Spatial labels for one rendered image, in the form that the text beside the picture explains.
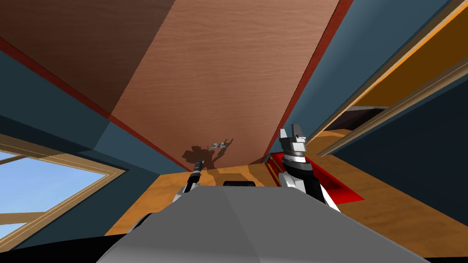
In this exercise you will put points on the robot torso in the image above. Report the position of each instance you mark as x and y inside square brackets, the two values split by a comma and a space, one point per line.
[252, 226]

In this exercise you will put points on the brown wooden door leaf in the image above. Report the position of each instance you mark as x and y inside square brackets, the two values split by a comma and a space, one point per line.
[219, 73]

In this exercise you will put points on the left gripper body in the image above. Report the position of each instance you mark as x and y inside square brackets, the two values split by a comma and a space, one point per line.
[198, 165]

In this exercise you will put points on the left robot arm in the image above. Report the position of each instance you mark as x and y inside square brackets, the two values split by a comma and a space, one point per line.
[190, 182]

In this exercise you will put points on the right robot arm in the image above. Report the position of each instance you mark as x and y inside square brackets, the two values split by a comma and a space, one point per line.
[303, 177]

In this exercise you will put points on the red flat box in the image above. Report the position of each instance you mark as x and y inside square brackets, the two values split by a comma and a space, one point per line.
[338, 190]

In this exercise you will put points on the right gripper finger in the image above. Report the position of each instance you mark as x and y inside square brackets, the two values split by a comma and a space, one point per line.
[283, 133]
[297, 130]

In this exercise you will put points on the window with beige frame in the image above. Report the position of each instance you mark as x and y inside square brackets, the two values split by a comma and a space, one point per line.
[40, 190]

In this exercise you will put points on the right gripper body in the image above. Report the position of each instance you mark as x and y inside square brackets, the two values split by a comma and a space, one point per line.
[294, 147]

